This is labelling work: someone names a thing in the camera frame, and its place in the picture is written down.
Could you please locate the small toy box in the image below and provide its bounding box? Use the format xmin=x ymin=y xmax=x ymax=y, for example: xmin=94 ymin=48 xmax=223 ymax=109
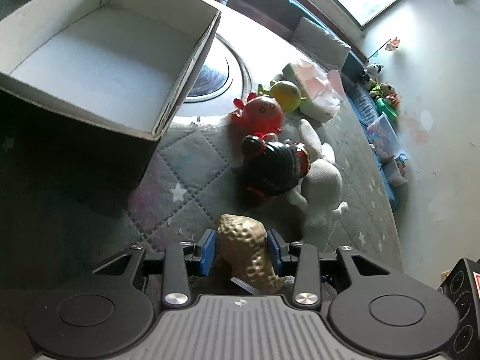
xmin=382 ymin=154 xmax=408 ymax=187

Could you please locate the black tracker cube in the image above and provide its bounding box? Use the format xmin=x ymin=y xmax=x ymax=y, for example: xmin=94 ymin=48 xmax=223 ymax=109
xmin=438 ymin=258 xmax=480 ymax=359

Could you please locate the grey cardboard storage box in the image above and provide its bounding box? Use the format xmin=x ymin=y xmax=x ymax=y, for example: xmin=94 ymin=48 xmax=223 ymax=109
xmin=1 ymin=0 xmax=221 ymax=189

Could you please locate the pile of small plush toys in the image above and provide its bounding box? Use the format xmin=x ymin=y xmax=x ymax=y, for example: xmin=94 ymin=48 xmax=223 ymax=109
xmin=369 ymin=83 xmax=400 ymax=108

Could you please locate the white tissue box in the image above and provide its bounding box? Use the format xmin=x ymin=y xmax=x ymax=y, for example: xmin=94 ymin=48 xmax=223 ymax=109
xmin=282 ymin=59 xmax=347 ymax=124

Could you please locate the black white plush toy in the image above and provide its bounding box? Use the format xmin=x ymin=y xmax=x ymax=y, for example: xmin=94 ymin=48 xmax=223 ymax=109
xmin=364 ymin=63 xmax=384 ymax=82

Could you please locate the grey quilted star mat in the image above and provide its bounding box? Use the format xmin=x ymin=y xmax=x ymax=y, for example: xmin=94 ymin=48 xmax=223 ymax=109
xmin=125 ymin=101 xmax=402 ymax=269

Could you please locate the yellow green squeaky toy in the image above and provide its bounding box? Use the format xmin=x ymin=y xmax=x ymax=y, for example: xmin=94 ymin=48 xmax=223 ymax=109
xmin=257 ymin=80 xmax=306 ymax=113

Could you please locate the tan peanut toy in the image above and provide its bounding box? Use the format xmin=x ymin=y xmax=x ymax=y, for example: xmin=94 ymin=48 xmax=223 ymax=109
xmin=216 ymin=214 xmax=286 ymax=295

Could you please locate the blue bench sofa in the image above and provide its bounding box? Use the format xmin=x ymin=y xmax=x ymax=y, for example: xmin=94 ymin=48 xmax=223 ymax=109
xmin=228 ymin=0 xmax=401 ymax=211

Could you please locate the paper pinwheel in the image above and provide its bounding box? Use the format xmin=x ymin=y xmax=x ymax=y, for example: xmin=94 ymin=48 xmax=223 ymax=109
xmin=368 ymin=37 xmax=400 ymax=60

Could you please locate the green plastic toy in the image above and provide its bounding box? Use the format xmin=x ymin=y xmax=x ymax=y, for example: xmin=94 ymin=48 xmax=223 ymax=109
xmin=375 ymin=97 xmax=398 ymax=122

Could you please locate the clear plastic storage bin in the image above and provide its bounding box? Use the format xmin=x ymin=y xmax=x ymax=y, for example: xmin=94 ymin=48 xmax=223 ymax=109
xmin=367 ymin=113 xmax=403 ymax=163

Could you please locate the round induction cooktop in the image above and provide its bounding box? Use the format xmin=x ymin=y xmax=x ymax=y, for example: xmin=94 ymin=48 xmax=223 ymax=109
xmin=176 ymin=34 xmax=252 ymax=117

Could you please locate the white knitted rabbit doll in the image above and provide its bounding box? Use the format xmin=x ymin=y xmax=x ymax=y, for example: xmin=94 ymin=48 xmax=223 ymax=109
xmin=287 ymin=119 xmax=348 ymax=245

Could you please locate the black red doll toy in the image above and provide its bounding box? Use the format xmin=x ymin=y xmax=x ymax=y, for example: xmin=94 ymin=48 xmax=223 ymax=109
xmin=241 ymin=135 xmax=311 ymax=202

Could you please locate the grey cushion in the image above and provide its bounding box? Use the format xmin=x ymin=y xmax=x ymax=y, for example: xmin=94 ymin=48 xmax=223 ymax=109
xmin=290 ymin=17 xmax=352 ymax=71

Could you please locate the red octopus squeaky toy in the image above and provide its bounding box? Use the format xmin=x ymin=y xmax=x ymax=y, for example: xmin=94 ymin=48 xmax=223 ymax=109
xmin=230 ymin=93 xmax=284 ymax=137

